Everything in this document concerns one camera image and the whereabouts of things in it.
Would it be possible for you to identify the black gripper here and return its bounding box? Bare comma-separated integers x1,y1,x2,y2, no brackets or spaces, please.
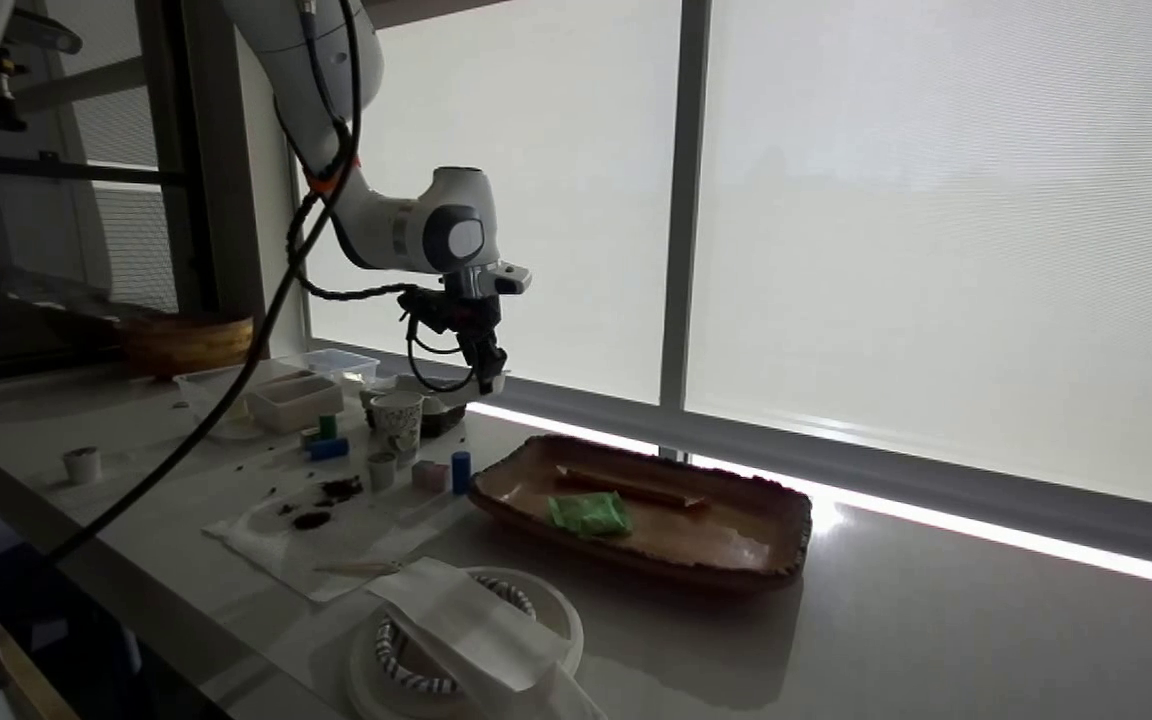
397,285,512,398

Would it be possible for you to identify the white patterned paper cup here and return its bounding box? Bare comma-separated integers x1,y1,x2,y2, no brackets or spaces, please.
362,387,429,465

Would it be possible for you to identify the spilled beans pile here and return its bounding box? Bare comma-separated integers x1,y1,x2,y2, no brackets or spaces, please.
270,477,369,516

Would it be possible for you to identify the grey rectangular food tray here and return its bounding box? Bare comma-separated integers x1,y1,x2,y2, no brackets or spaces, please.
391,377,475,440

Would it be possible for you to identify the small clear plastic tub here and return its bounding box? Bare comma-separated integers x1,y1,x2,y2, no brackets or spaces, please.
309,344,382,393

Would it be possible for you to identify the green packet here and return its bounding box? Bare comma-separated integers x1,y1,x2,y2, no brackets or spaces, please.
544,487,637,543

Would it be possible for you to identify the brown wooden stick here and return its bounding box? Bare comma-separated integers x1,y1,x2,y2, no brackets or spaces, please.
553,460,710,516

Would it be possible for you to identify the white rectangular box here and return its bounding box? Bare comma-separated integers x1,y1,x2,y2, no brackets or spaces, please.
246,368,349,432

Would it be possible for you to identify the white roller blind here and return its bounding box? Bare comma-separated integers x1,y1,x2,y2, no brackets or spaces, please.
684,0,1152,519
288,0,684,407

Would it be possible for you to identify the grey window mullion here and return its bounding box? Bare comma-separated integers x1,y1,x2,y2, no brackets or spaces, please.
654,0,714,465

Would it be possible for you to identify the folded white napkin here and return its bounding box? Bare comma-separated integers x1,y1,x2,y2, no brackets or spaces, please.
369,556,567,695

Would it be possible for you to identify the white paper towel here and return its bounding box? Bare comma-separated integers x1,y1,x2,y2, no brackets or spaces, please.
193,456,473,611

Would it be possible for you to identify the brown wooden tray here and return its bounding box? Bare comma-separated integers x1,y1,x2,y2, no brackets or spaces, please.
467,432,816,591

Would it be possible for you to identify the wooden bowl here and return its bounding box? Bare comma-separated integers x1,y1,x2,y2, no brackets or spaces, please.
113,311,259,377

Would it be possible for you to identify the wooden plank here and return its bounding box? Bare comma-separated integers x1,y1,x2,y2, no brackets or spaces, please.
0,615,79,720

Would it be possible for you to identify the orange cable strap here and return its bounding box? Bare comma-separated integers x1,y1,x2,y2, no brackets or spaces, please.
309,157,359,203

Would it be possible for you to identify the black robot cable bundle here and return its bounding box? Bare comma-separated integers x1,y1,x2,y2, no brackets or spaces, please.
0,0,489,635

